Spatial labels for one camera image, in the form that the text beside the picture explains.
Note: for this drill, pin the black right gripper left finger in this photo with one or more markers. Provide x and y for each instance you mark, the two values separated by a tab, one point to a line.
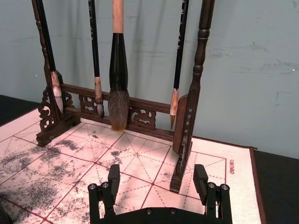
114	184

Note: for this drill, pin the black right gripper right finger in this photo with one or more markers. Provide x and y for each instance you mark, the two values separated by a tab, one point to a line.
201	184

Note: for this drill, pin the white felt mat, red grid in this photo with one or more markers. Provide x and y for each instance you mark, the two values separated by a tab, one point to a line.
140	163

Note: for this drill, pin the black table cloth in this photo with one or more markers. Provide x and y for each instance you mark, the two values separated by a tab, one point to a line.
280	186

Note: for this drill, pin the dark carved wooden brush rack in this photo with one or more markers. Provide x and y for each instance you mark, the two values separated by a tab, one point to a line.
201	70

